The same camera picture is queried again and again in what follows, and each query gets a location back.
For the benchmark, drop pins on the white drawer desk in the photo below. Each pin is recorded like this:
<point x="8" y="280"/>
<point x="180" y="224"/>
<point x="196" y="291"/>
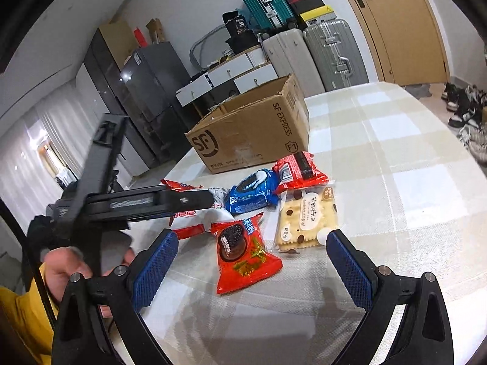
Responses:
<point x="228" y="72"/>

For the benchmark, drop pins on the grey fridge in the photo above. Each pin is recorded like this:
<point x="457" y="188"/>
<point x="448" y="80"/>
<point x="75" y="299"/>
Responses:
<point x="152" y="83"/>

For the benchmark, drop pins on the white curtain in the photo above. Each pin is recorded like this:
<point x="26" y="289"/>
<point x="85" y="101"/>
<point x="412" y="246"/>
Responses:
<point x="57" y="133"/>

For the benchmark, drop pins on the small white basket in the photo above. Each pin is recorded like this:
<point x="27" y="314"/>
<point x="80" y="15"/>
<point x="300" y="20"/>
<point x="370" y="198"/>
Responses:
<point x="226" y="52"/>

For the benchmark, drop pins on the teal suitcase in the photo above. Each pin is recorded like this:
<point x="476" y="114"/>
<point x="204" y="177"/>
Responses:
<point x="262" y="0"/>

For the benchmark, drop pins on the red cookie packet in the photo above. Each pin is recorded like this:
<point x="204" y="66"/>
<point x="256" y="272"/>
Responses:
<point x="247" y="262"/>

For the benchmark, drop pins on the grey oval metal frame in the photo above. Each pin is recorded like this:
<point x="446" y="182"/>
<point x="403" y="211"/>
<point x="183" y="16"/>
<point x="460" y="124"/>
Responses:
<point x="201" y="42"/>

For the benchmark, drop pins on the grey door mat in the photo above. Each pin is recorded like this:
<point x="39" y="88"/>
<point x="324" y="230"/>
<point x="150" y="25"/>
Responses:
<point x="417" y="90"/>

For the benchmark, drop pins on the cream ribbed suitcase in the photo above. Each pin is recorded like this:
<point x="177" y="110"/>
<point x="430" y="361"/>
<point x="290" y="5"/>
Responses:
<point x="289" y="61"/>

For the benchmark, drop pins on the black hat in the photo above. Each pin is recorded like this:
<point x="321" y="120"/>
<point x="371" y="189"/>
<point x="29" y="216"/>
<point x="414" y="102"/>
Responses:
<point x="241" y="43"/>

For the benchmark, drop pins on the wooden door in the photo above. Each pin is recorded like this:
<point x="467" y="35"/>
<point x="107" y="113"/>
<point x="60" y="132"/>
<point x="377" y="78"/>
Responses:
<point x="399" y="26"/>

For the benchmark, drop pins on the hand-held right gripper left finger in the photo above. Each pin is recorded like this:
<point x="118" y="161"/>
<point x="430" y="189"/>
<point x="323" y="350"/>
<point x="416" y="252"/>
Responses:
<point x="156" y="266"/>

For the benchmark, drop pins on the white red snack packet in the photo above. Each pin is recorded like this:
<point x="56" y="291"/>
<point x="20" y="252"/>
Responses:
<point x="190" y="224"/>

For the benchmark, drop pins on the red box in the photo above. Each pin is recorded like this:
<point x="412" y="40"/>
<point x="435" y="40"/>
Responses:
<point x="140" y="37"/>

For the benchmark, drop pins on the heap of black white sneakers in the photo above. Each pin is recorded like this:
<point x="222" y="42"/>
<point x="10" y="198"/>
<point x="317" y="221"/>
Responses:
<point x="466" y="114"/>

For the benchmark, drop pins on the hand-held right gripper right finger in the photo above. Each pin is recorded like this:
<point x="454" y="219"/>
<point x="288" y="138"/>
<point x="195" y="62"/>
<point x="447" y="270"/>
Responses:
<point x="348" y="270"/>

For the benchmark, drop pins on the tall dark glass cabinet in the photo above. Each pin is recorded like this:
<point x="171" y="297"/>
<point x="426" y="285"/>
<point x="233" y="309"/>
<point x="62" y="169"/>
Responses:
<point x="104" y="68"/>

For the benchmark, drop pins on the silver suitcase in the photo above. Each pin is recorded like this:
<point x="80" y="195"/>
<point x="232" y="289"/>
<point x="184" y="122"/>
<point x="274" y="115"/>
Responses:
<point x="334" y="53"/>

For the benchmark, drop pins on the blue cookie packet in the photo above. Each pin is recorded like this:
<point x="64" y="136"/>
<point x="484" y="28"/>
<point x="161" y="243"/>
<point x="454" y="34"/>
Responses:
<point x="251" y="192"/>

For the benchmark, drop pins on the black printed bag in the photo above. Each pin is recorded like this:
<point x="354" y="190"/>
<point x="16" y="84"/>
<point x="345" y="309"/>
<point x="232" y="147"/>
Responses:
<point x="236" y="22"/>

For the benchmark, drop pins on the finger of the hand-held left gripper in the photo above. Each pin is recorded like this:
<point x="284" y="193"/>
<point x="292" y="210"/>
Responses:
<point x="171" y="197"/>
<point x="104" y="159"/>

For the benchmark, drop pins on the person's left hand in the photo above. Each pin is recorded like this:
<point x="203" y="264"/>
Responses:
<point x="61" y="270"/>

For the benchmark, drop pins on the brown cardboard box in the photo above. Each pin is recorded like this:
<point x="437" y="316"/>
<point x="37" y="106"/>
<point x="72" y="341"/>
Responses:
<point x="243" y="133"/>

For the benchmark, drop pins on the cream cracker packet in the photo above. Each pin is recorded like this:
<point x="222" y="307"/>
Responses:
<point x="304" y="220"/>

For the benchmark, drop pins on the red chocolate wafer packet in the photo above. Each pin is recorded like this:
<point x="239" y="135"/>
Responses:
<point x="315" y="176"/>

